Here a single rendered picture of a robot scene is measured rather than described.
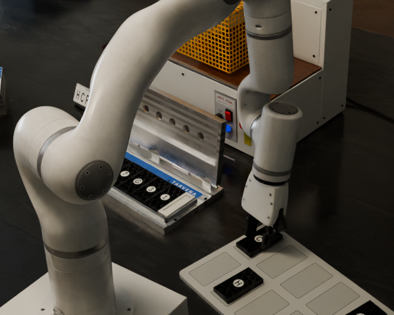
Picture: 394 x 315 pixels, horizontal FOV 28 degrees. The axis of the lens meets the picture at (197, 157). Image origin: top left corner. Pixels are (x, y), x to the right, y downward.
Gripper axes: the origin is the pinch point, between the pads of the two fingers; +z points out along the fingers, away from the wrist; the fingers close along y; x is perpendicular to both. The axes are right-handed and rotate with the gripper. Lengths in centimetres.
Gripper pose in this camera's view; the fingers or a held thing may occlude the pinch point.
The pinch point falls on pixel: (259, 234)
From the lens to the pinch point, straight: 179.2
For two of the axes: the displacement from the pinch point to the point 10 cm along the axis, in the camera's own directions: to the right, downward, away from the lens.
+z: -1.2, 8.8, 4.7
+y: 6.1, 4.4, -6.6
